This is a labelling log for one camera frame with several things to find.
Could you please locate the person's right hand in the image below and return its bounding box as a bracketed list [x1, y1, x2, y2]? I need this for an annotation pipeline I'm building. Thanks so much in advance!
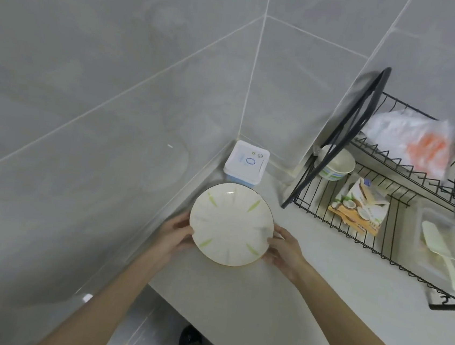
[259, 225, 320, 288]

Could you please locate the white and blue lidded tub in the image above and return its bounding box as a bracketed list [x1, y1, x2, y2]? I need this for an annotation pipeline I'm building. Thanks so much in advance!
[221, 138, 272, 191]

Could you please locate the white bowl with green band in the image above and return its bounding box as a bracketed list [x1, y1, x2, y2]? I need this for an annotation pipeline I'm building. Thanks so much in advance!
[316, 143, 359, 184]

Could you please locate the white plate with green leaves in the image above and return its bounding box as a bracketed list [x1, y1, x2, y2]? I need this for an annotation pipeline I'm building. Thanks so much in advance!
[184, 178, 279, 271]

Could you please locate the white and orange plastic bag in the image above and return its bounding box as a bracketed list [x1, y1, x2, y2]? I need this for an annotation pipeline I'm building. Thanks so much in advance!
[356, 105, 455, 183]

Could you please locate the coconut print snack packet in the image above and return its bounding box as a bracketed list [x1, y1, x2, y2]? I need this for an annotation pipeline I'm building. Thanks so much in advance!
[325, 173, 393, 238]

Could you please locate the person's dark shoe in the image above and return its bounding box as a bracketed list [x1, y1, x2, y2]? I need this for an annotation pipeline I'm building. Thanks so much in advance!
[179, 324, 205, 345]

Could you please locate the person's left hand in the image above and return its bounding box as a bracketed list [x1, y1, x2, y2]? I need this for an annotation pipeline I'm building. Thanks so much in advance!
[149, 209, 200, 265]

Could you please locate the person's left forearm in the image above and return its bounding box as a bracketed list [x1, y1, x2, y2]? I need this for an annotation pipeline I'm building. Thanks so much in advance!
[33, 236, 168, 345]

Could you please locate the clear plastic container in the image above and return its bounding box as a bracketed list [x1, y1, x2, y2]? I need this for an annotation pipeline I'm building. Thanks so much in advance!
[408, 198, 455, 285]

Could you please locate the black wire dish rack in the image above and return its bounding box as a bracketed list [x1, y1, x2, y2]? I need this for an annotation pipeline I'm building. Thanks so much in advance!
[272, 57, 455, 313]

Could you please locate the pale green rice paddle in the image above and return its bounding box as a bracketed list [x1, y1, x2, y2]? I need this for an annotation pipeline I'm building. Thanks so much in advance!
[414, 220, 455, 293]

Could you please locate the person's right forearm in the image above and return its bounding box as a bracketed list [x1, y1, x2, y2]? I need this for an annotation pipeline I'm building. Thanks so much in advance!
[288, 265, 441, 345]

